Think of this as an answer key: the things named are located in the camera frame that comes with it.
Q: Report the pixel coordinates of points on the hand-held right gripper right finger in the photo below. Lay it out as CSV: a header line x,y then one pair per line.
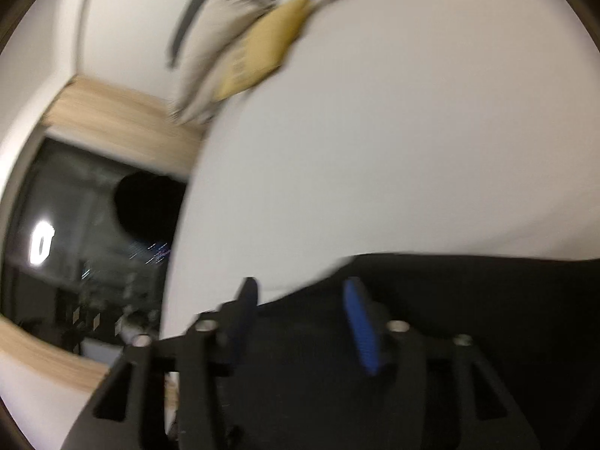
x,y
360,323

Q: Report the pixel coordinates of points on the dark grey cloth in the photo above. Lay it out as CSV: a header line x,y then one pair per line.
x,y
206,0

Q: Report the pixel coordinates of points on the yellow cloth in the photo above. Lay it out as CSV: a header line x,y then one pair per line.
x,y
267,49

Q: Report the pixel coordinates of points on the white bed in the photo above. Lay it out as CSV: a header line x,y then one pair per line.
x,y
398,150

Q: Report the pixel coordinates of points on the white grey cloth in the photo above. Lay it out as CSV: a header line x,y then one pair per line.
x,y
211,56

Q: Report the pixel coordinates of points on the black pants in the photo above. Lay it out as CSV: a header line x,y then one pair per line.
x,y
468,300

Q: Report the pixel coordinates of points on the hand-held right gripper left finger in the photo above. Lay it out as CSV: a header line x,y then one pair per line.
x,y
244,311

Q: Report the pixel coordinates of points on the wooden framed window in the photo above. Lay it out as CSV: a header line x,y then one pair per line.
x,y
93,253

